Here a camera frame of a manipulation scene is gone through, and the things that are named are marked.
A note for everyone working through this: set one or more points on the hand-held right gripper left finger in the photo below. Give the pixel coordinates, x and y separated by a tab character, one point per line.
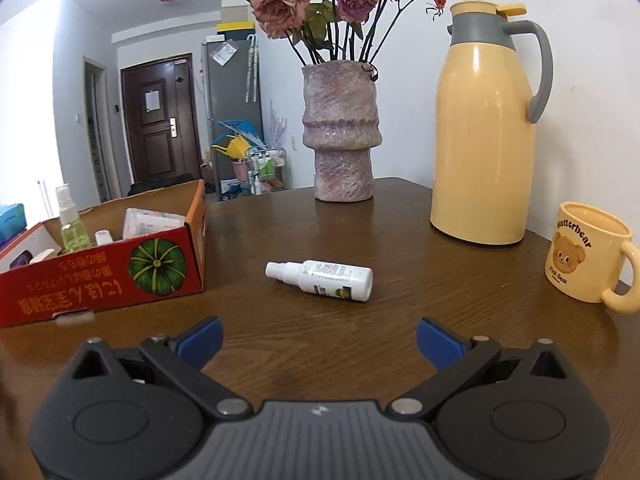
202	342

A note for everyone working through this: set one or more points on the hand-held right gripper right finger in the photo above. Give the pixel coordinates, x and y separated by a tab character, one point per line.
439	345

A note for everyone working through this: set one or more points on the small white spray bottle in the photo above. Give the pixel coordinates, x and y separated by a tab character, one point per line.
330	280

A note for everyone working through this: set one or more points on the red cardboard box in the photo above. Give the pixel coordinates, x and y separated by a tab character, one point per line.
75	285

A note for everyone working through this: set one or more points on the green spray bottle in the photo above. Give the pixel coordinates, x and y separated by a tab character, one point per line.
74	232

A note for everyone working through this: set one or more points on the black bag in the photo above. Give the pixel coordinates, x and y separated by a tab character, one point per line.
160	184

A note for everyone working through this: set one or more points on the yellow bear mug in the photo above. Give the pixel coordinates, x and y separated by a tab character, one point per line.
582	260

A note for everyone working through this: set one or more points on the pink bin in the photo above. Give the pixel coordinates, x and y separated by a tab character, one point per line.
240	170

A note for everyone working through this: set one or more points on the trolley with bottles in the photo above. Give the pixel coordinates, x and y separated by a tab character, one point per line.
267	170

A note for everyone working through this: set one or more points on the yellow thermos jug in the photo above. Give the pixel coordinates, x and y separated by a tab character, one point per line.
480	150

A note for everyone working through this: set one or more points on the dark brown entrance door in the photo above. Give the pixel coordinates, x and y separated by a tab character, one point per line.
160	135

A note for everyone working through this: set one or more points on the white pole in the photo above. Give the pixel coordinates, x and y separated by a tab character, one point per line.
41	195

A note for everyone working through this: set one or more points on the blue tissue pack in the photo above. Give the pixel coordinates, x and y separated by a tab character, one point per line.
10	222

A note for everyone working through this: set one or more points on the purple feather decoration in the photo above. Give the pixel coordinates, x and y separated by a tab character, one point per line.
279	127

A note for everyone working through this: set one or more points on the pink ceramic vase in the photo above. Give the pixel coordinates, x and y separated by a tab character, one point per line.
342	130

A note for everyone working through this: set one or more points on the paper sheet on door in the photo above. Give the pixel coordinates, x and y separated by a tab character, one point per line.
152	101

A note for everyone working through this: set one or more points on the grey refrigerator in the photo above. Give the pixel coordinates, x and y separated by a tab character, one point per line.
227	95

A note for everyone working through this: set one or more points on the white folded umbrella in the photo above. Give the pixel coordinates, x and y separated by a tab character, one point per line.
252	70

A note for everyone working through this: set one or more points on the yellow and black box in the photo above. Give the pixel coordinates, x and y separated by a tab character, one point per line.
235	26

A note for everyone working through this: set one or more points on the dried pink roses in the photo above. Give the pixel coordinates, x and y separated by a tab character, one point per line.
280	5

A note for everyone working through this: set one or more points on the interior door frame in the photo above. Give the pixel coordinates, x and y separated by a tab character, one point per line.
97	130

